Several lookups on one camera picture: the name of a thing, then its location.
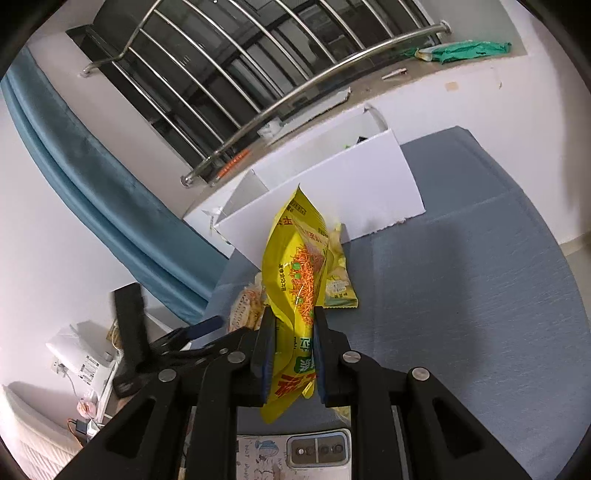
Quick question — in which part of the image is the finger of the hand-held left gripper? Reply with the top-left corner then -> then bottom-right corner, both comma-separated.
156,331 -> 243,370
150,316 -> 227,354

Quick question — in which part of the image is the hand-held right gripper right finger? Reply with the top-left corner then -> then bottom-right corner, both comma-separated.
313,306 -> 533,480

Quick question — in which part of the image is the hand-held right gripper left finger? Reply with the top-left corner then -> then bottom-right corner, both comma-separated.
55,307 -> 278,480

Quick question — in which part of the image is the white cardboard box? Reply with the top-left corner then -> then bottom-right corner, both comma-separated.
209,103 -> 428,271

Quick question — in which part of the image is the beige snack packet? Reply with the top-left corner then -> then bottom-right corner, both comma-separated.
228,272 -> 269,331

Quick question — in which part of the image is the white appliance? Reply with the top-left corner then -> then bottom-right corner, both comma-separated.
45,320 -> 119,387

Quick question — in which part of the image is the pale yellow snack packet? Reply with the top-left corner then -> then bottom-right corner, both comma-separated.
322,222 -> 360,309

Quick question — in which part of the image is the phone with cartoon case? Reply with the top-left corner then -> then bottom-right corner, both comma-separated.
233,428 -> 353,480

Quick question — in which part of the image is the white ribbed mattress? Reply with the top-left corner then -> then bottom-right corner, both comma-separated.
0,381 -> 93,480

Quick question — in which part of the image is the blue curtain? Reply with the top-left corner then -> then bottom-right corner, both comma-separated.
0,46 -> 232,329

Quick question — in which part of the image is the orange pen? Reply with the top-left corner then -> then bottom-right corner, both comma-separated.
219,150 -> 253,179

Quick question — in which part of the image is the grey cardboard sheet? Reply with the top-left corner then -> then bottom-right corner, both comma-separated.
277,89 -> 351,123

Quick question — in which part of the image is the steel window guard rail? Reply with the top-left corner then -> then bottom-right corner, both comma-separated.
82,0 -> 451,188

